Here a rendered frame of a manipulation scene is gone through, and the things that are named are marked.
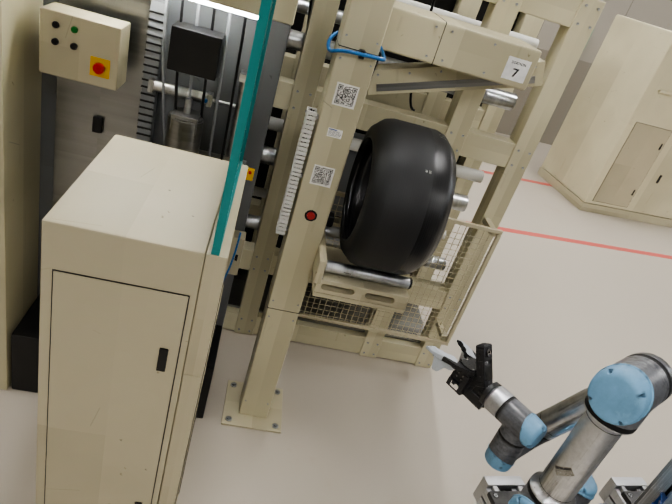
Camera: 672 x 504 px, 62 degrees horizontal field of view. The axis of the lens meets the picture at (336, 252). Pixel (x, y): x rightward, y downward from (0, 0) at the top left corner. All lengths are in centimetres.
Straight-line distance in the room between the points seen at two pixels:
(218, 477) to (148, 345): 110
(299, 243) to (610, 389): 121
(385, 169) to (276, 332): 86
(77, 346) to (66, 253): 26
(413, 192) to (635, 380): 90
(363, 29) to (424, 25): 35
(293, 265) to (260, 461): 87
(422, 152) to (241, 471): 146
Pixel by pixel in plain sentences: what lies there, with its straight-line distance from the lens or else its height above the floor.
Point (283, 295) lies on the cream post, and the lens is 223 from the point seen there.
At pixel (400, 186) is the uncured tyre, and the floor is 131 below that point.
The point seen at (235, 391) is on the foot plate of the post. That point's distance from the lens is 276.
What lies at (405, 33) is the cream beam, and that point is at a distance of 214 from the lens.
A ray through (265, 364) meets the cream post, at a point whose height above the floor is 32.
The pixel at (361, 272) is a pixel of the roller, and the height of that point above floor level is 91.
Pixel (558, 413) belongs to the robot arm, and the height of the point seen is 107.
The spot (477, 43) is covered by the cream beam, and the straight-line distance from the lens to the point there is 220.
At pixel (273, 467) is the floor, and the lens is 254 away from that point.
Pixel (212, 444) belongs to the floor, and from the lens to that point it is 256.
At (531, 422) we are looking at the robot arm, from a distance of 152.
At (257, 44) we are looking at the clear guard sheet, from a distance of 111.
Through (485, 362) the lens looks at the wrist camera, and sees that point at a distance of 155.
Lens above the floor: 196
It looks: 29 degrees down
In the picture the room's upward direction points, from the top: 18 degrees clockwise
